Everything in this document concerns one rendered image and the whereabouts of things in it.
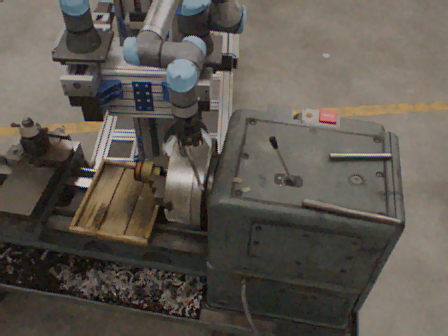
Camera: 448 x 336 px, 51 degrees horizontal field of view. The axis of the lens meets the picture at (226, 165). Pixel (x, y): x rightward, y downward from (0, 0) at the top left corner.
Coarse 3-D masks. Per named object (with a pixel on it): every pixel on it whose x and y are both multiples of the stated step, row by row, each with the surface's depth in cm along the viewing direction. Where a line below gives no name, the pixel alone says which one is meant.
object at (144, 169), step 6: (138, 162) 169; (144, 162) 168; (150, 162) 168; (138, 168) 167; (144, 168) 167; (150, 168) 166; (156, 168) 168; (162, 168) 172; (138, 174) 167; (144, 174) 167; (150, 174) 166; (156, 174) 167; (162, 174) 173; (138, 180) 169; (144, 180) 168
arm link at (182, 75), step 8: (176, 64) 120; (184, 64) 120; (192, 64) 120; (168, 72) 119; (176, 72) 118; (184, 72) 118; (192, 72) 119; (168, 80) 121; (176, 80) 118; (184, 80) 118; (192, 80) 120; (168, 88) 124; (176, 88) 120; (184, 88) 120; (192, 88) 122; (176, 96) 123; (184, 96) 122; (192, 96) 124; (176, 104) 125; (184, 104) 125; (192, 104) 126
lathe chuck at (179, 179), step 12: (180, 144) 158; (192, 144) 159; (180, 156) 155; (192, 156) 155; (168, 168) 154; (180, 168) 154; (168, 180) 154; (180, 180) 153; (192, 180) 153; (168, 192) 155; (180, 192) 154; (180, 204) 156; (168, 216) 162; (180, 216) 160
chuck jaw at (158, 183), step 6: (150, 180) 165; (156, 180) 165; (162, 180) 165; (150, 186) 166; (156, 186) 162; (162, 186) 162; (156, 192) 160; (162, 192) 160; (156, 198) 159; (162, 198) 158; (162, 204) 160; (168, 204) 158; (168, 210) 159
